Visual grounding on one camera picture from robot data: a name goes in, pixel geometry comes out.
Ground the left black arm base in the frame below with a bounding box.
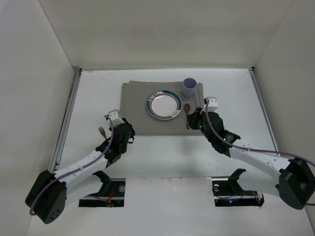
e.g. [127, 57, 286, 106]
[78, 171, 126, 208]

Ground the white plate green red rim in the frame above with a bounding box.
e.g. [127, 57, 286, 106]
[146, 90, 183, 120]

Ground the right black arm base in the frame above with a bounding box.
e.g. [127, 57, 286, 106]
[211, 169, 265, 207]

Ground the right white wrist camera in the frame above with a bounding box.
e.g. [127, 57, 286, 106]
[204, 96, 219, 112]

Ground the brown wooden fork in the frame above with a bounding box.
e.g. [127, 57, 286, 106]
[98, 126, 107, 139]

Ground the brown wooden spoon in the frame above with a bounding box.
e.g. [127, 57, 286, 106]
[184, 103, 190, 129]

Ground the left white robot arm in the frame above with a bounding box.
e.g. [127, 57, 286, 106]
[25, 119, 135, 224]

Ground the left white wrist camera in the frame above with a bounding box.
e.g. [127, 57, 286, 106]
[104, 109, 124, 127]

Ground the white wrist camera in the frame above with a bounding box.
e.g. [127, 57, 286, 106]
[104, 109, 124, 127]
[204, 96, 219, 112]

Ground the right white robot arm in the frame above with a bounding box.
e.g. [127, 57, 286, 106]
[187, 108, 315, 210]

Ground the grey cloth placemat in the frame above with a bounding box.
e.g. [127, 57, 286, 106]
[120, 81, 204, 136]

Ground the lilac plastic cup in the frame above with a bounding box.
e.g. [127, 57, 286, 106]
[182, 78, 197, 98]

